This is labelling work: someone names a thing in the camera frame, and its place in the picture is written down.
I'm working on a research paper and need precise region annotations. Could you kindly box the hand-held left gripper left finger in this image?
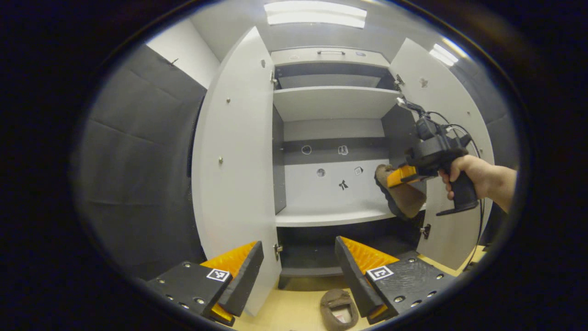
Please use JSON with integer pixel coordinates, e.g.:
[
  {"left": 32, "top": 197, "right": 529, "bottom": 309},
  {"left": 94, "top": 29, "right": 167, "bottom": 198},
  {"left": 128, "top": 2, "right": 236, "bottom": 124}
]
[{"left": 147, "top": 240, "right": 265, "bottom": 327}]

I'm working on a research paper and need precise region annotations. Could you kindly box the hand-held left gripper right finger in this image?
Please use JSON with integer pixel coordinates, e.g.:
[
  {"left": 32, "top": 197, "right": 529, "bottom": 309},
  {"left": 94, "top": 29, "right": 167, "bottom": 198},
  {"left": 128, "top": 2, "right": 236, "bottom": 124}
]
[{"left": 334, "top": 236, "right": 456, "bottom": 325}]

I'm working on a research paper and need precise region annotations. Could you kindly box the brown suede shoe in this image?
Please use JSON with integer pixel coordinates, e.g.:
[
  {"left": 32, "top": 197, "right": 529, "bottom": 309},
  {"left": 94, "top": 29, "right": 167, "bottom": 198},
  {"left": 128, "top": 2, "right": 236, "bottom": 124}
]
[
  {"left": 320, "top": 289, "right": 360, "bottom": 331},
  {"left": 374, "top": 164, "right": 427, "bottom": 219}
]

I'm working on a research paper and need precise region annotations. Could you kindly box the grey shoe cabinet door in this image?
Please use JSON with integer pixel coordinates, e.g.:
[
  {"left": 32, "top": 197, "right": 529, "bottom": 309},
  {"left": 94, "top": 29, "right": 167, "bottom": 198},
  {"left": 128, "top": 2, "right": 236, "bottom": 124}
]
[
  {"left": 388, "top": 38, "right": 494, "bottom": 271},
  {"left": 191, "top": 26, "right": 282, "bottom": 317}
]

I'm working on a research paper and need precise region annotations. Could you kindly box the grey cabinet drawer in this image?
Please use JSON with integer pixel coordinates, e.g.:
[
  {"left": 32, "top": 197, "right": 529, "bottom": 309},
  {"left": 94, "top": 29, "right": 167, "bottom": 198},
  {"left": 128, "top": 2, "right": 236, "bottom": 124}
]
[{"left": 270, "top": 46, "right": 391, "bottom": 68}]

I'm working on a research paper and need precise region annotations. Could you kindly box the small ceiling light panel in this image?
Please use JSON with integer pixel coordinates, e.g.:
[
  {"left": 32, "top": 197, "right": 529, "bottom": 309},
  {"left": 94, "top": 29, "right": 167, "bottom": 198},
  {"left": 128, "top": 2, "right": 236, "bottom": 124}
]
[{"left": 430, "top": 44, "right": 459, "bottom": 66}]

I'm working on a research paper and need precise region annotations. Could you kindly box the black backdrop cloth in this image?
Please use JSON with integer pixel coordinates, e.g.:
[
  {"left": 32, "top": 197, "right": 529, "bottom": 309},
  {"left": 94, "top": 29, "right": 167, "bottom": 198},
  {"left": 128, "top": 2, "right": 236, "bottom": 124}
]
[{"left": 73, "top": 44, "right": 520, "bottom": 281}]

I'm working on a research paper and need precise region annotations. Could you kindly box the large ceiling light panel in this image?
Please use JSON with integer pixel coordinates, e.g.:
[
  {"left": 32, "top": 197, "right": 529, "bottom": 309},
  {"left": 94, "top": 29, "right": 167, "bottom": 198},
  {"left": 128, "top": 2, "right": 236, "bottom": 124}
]
[{"left": 264, "top": 1, "right": 368, "bottom": 29}]

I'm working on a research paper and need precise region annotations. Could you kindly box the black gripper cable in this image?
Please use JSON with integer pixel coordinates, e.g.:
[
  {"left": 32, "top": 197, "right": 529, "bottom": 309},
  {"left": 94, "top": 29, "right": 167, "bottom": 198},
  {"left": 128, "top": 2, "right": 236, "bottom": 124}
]
[{"left": 427, "top": 110, "right": 485, "bottom": 272}]

